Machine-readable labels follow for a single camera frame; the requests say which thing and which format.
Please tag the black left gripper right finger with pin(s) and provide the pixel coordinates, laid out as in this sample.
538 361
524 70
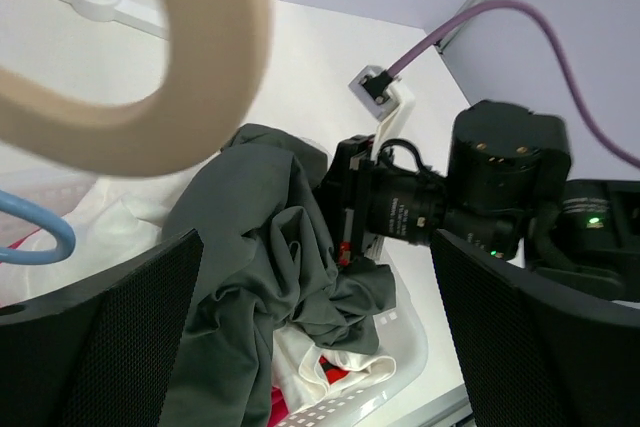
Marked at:
534 352

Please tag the white plastic laundry basket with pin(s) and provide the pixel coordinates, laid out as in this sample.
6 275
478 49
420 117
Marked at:
400 330

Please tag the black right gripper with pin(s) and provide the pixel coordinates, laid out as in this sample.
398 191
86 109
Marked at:
354 198

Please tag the dark grey t shirt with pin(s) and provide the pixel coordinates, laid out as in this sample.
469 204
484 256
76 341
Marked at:
268 260

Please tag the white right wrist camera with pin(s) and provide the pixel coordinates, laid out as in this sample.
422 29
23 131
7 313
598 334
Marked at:
387 99

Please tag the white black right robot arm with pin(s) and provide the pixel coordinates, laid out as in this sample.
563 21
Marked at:
506 191

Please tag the beige wooden hanger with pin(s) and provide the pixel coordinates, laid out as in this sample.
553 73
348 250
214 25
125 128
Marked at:
218 53

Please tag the blue wire hanger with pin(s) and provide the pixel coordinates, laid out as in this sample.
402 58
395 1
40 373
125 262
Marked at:
43 220

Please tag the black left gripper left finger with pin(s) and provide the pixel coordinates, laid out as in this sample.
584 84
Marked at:
100 352

